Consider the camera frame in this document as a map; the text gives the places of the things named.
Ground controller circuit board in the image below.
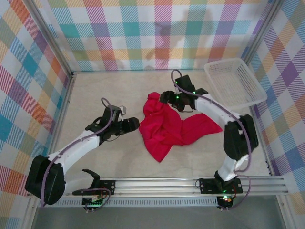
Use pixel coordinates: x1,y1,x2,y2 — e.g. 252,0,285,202
82,197,105,212
217,195,234,210

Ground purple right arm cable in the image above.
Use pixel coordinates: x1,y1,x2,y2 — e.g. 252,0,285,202
171,69,253,212

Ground aluminium mounting rail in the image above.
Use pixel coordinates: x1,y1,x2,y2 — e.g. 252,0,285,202
26,176,289,199

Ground aluminium frame post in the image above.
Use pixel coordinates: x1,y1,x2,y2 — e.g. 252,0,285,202
242,0,286,66
23,0,74,76

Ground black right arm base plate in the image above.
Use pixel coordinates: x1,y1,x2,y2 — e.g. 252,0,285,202
198,177,244,194

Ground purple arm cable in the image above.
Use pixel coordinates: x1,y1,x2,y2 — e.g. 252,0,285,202
40,97,112,212
171,69,253,212

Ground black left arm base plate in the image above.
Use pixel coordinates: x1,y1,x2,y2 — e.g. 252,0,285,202
71,179,116,197

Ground left controller circuit board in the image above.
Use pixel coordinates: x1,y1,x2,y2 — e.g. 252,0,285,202
82,197,105,212

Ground white plastic mesh basket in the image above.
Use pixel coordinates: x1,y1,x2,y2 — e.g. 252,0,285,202
203,57,268,112

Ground red t-shirt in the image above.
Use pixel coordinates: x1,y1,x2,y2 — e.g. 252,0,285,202
139,92,224,163

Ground right controller circuit board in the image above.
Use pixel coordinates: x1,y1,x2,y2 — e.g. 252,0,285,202
217,195,234,210

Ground slotted grey cable duct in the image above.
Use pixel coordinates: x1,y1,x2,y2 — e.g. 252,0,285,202
38,199,220,208

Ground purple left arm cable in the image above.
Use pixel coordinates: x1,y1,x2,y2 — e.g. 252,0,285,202
40,97,112,212

